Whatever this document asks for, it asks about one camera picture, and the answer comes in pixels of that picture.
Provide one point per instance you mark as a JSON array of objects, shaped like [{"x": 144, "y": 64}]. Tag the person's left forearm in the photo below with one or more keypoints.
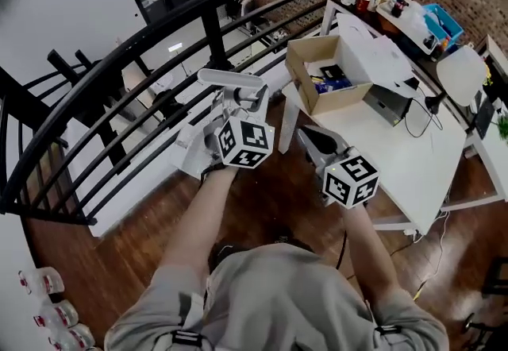
[{"x": 198, "y": 230}]

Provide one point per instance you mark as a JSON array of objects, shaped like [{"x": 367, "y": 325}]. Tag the black keyboard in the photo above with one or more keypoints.
[{"x": 485, "y": 119}]

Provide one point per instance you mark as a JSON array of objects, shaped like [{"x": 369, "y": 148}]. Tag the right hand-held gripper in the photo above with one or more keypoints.
[{"x": 351, "y": 182}]

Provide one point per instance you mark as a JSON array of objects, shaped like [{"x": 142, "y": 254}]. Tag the large white desk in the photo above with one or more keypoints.
[{"x": 397, "y": 167}]

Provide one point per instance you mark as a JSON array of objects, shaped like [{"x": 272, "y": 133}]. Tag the black stair frame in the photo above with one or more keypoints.
[{"x": 55, "y": 57}]

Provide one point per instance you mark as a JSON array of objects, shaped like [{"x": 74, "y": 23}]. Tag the open cardboard box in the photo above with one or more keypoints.
[{"x": 341, "y": 101}]

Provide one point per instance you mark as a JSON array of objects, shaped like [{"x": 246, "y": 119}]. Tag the white flat carton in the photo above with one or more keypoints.
[{"x": 381, "y": 55}]

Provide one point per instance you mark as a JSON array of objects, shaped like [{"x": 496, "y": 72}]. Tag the studio light on tripod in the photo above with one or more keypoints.
[{"x": 175, "y": 47}]

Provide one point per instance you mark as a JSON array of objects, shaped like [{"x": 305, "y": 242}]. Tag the person's right forearm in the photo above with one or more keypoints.
[{"x": 365, "y": 250}]

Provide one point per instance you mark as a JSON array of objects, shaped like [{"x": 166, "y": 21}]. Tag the white power strip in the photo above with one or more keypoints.
[{"x": 412, "y": 231}]

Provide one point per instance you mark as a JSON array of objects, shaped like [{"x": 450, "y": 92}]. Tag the blue plastic basket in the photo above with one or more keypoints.
[{"x": 452, "y": 25}]

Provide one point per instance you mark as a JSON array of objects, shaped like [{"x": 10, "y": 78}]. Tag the yellow flowers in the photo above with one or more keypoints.
[{"x": 488, "y": 77}]

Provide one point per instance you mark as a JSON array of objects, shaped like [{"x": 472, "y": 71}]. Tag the black flat pouch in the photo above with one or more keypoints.
[{"x": 331, "y": 72}]

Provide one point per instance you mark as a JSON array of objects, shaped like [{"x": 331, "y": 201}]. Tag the small white desk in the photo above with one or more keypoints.
[{"x": 492, "y": 159}]

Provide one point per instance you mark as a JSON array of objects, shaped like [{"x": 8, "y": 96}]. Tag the black metal railing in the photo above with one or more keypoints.
[{"x": 131, "y": 41}]

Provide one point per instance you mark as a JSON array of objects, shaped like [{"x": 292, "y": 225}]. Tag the dark grey device box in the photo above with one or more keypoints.
[{"x": 387, "y": 103}]

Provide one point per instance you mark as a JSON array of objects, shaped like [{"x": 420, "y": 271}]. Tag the green potted plant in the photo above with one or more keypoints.
[{"x": 503, "y": 129}]

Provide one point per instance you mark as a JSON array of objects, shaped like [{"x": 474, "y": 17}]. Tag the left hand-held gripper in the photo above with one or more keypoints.
[{"x": 246, "y": 143}]

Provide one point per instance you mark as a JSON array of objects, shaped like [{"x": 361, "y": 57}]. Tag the person's black trousers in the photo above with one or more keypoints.
[{"x": 222, "y": 258}]

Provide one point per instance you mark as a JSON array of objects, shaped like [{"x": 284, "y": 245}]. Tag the blue printed packet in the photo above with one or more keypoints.
[{"x": 331, "y": 85}]

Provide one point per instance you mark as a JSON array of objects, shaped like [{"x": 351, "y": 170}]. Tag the white plastic chair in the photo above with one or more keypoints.
[{"x": 462, "y": 75}]

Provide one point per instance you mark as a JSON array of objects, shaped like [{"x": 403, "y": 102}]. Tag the person's grey shirt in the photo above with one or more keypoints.
[{"x": 278, "y": 302}]

